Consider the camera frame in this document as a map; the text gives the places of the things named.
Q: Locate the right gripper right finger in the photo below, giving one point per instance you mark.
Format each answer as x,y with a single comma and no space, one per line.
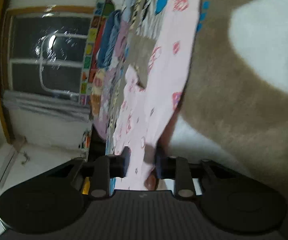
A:
176,169

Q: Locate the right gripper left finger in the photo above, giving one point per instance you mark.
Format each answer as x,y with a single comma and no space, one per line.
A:
106,168

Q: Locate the pink fox print garment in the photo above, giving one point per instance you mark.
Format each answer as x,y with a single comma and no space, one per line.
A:
145,112

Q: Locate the purple floral bedsheet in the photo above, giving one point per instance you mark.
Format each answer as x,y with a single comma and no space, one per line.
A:
102,120

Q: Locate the grey window curtain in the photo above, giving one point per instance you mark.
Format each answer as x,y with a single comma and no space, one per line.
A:
53,107

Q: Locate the orange cartoon pillow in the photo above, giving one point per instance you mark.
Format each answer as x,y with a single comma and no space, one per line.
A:
96,92

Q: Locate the brown Mickey Mouse blanket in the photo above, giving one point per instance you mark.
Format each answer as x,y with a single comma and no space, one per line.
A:
234,106

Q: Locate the blue folded duvet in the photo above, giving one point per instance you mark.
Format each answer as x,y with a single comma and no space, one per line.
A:
108,40

